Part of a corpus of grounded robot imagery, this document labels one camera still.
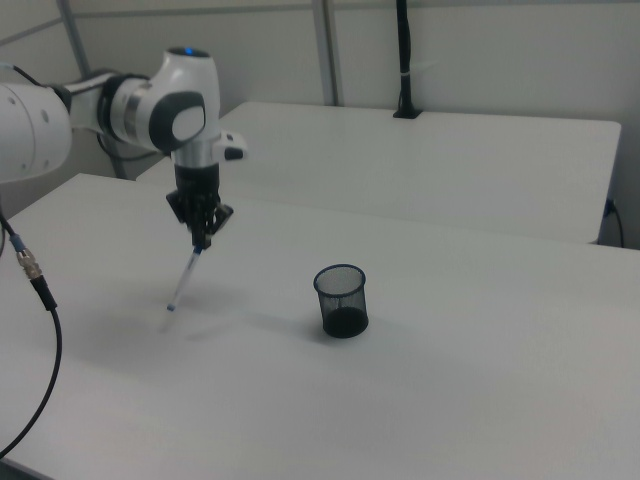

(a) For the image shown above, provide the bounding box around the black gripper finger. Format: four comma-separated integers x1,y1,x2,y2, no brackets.
202,201,236,250
165,190,204,250

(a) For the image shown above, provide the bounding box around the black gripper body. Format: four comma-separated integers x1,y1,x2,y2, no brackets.
173,163,222,224

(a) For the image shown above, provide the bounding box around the blue and white marker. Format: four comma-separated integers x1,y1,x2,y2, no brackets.
165,243,204,313

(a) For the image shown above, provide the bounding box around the black mesh pen cup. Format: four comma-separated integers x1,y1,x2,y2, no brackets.
313,264,371,341

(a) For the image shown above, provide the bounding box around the white neighbouring table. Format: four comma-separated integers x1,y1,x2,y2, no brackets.
135,101,623,246

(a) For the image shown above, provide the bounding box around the black cable with metal connector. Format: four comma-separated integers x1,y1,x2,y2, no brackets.
0,209,64,459

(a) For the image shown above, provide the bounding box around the grey partition post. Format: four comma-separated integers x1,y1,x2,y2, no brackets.
57,0,92,77
313,0,347,108

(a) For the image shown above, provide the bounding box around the black camera pole with clamp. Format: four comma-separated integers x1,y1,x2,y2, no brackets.
392,0,424,120

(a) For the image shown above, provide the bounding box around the thin black power cable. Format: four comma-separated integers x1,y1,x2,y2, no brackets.
605,198,627,248

